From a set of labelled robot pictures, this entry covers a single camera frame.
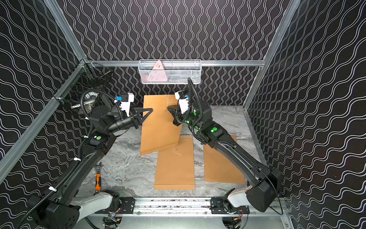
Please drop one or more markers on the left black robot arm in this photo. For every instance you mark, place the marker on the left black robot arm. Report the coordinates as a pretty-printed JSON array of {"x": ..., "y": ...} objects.
[{"x": 54, "y": 209}]

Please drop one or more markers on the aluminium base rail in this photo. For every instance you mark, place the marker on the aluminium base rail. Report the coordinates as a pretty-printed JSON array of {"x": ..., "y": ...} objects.
[{"x": 186, "y": 207}]

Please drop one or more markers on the white wire mesh basket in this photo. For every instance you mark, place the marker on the white wire mesh basket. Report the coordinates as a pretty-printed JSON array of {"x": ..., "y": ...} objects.
[{"x": 178, "y": 71}]

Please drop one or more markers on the white object in black basket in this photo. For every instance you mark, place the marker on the white object in black basket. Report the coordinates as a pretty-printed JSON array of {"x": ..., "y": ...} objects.
[{"x": 88, "y": 101}]

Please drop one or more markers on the orange handled tool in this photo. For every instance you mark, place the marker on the orange handled tool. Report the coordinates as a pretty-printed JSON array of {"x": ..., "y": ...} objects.
[{"x": 98, "y": 181}]

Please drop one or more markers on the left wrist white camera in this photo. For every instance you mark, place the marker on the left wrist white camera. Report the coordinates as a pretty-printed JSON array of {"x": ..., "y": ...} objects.
[{"x": 124, "y": 102}]

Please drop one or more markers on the brown file bag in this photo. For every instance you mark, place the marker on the brown file bag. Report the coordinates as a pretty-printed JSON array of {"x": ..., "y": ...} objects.
[
  {"x": 175, "y": 166},
  {"x": 219, "y": 169},
  {"x": 158, "y": 130}
]

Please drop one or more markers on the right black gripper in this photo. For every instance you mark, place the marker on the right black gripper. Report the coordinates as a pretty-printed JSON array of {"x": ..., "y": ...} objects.
[{"x": 175, "y": 109}]

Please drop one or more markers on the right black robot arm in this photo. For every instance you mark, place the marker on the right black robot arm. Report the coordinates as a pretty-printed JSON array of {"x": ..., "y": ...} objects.
[{"x": 264, "y": 182}]

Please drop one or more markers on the pink triangular board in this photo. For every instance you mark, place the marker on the pink triangular board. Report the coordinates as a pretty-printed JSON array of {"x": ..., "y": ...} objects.
[{"x": 157, "y": 74}]

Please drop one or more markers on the black wire mesh basket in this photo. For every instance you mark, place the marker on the black wire mesh basket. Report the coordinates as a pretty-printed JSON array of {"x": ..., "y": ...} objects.
[{"x": 93, "y": 76}]

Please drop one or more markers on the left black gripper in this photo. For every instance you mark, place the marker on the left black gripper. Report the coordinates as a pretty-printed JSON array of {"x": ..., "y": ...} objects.
[{"x": 135, "y": 118}]

